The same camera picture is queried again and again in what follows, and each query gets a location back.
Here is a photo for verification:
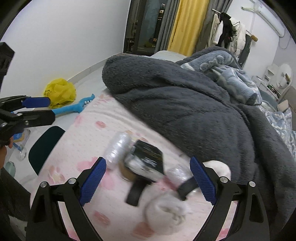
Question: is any white tissue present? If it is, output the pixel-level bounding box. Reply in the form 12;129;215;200
144;194;193;235

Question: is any dark cloth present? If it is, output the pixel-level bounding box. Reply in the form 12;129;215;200
0;167;31;223

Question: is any metal clothes rail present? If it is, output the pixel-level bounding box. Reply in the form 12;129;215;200
212;9;258;42

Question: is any light blue printed blanket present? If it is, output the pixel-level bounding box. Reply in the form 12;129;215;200
180;50;263;106

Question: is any glass balcony door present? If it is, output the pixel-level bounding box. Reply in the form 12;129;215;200
123;0;167;56

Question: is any wine glass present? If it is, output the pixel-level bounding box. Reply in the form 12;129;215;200
13;128;31;161

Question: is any light green container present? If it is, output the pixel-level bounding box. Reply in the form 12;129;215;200
4;161;16;177

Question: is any clear plastic wrapper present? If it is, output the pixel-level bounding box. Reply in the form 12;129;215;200
167;167;190;186

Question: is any beige hanging garment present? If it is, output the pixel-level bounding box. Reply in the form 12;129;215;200
207;14;223;48

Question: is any grey curtain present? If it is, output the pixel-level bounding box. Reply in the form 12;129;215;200
196;0;232;50
154;0;184;54

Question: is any white puffy coat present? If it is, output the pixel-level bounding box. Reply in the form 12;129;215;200
228;17;247;57

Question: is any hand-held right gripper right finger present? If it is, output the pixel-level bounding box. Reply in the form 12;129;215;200
190;156;270;241

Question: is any brown tape roll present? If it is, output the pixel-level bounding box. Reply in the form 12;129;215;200
120;162;139;183

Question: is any white shelf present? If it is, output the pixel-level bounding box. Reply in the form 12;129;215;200
264;65;280;81

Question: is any dark grey hanging garment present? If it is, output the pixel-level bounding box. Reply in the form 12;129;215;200
238;34;252;66

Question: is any black strap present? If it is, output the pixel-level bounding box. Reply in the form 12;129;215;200
126;179;149;206
177;176;200;201

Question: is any patterned bed linen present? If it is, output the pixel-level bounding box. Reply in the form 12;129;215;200
265;108;296;150

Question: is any blue toy grabber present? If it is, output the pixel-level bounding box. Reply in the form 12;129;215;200
50;93;96;116

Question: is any white air conditioner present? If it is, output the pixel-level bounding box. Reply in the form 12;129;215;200
242;0;285;37

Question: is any round white mirror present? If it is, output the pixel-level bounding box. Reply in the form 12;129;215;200
276;64;293;90

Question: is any pink printed bedsheet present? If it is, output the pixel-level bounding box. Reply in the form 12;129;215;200
30;94;236;241

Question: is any yellow curtain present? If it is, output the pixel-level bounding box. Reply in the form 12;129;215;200
166;0;210;56

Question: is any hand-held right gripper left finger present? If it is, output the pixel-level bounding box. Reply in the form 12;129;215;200
26;157;109;241

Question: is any person's left hand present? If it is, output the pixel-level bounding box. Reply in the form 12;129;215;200
0;144;9;168

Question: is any black box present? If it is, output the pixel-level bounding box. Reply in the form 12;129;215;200
125;140;167;183

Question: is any yellow plastic bag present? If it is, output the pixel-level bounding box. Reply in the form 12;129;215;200
43;78;77;109

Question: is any black hanging garment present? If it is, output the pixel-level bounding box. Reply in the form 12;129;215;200
217;12;234;48

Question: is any dark grey fleece blanket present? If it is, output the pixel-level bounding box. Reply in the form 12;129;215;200
102;54;296;241

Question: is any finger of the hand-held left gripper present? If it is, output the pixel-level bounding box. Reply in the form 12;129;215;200
11;110;55;127
2;95;51;109

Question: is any dark trash bin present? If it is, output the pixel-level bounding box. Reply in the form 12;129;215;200
28;126;66;176

